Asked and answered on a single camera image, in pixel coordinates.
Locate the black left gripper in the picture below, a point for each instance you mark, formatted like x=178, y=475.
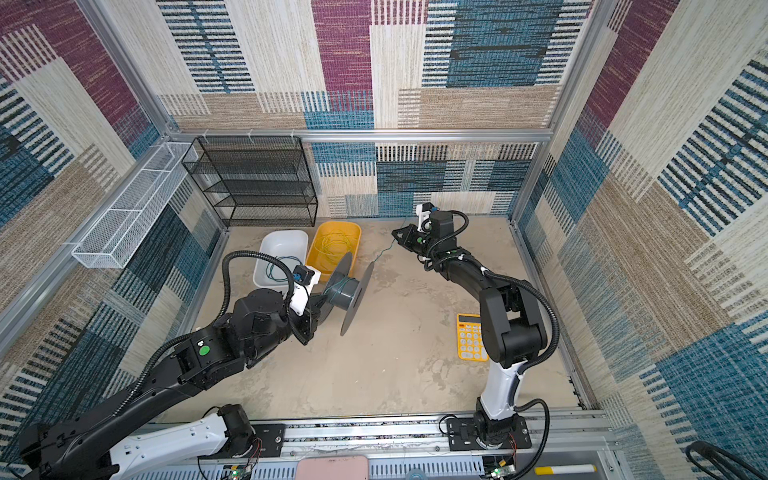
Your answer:
x=310, y=318

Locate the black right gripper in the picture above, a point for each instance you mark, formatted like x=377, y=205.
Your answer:
x=411, y=230

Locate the grey perforated cable spool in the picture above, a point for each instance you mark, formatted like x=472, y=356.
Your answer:
x=345, y=292

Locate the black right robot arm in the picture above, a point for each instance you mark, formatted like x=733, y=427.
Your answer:
x=518, y=327

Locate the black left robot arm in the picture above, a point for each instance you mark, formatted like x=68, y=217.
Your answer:
x=103, y=443

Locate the yellow plastic bin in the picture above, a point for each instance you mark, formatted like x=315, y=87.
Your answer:
x=332, y=240

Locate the white plastic bin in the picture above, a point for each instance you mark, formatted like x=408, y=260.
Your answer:
x=288, y=246

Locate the yellow calculator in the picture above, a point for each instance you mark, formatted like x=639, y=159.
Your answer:
x=469, y=338

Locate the yellow white marker pen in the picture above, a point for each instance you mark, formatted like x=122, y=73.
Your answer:
x=565, y=470

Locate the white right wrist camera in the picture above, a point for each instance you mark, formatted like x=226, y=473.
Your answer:
x=423, y=212

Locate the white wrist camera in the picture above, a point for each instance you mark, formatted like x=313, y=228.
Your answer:
x=423, y=212
x=304, y=280

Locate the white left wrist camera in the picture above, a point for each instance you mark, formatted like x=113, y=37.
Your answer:
x=304, y=280

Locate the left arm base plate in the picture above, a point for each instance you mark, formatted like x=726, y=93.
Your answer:
x=266, y=441

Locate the black wire shelf rack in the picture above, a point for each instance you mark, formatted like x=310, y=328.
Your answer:
x=254, y=181

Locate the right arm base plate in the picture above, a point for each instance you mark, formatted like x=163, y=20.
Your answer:
x=466, y=434

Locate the white wire mesh basket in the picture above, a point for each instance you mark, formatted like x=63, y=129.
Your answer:
x=117, y=234

